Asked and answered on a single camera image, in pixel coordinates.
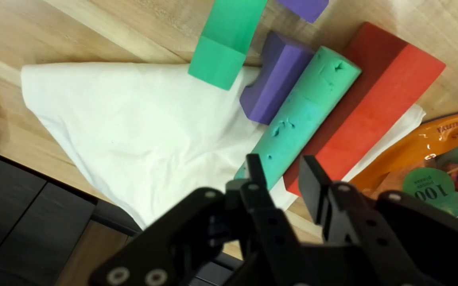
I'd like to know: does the green foam cylinder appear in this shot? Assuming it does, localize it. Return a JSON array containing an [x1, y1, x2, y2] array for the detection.
[[234, 44, 365, 191]]

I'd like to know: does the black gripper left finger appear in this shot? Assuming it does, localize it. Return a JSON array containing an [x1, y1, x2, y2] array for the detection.
[[90, 152, 301, 286]]

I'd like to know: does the long green foam block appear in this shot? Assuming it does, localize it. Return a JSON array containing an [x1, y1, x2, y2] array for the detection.
[[188, 0, 269, 92]]

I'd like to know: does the clear bag with orange base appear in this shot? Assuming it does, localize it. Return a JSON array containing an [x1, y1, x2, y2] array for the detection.
[[350, 108, 458, 227]]

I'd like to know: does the long red foam block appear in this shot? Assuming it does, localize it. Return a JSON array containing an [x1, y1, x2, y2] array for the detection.
[[284, 21, 447, 197]]

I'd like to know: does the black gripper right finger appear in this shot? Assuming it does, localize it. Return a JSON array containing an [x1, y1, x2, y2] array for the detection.
[[298, 154, 458, 286]]

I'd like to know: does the purple foam cylinder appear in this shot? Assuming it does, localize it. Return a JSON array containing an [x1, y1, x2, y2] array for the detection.
[[239, 30, 315, 127]]

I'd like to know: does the white cloth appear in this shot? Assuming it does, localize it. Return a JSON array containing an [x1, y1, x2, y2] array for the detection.
[[20, 60, 428, 230]]

